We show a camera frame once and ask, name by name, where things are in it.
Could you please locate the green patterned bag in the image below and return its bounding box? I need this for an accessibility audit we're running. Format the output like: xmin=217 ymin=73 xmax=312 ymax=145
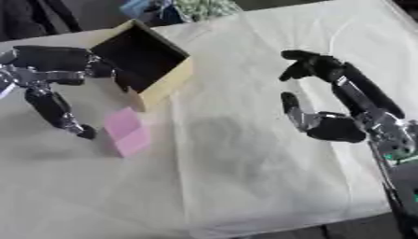
xmin=118 ymin=0 xmax=245 ymax=26

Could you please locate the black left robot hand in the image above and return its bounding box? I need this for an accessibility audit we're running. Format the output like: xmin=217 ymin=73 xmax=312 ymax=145
xmin=0 ymin=45 xmax=134 ymax=140

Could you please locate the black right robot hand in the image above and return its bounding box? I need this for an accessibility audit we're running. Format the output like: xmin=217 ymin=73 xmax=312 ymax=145
xmin=277 ymin=49 xmax=407 ymax=144

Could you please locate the person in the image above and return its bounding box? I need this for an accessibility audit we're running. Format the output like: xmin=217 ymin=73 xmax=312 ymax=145
xmin=0 ymin=0 xmax=85 ymax=43

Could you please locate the pink block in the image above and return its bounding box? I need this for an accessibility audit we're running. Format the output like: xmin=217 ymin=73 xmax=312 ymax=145
xmin=101 ymin=106 xmax=154 ymax=159

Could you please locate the tan cardboard box black inside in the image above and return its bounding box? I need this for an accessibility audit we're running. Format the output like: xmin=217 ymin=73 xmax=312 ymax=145
xmin=86 ymin=18 xmax=196 ymax=114

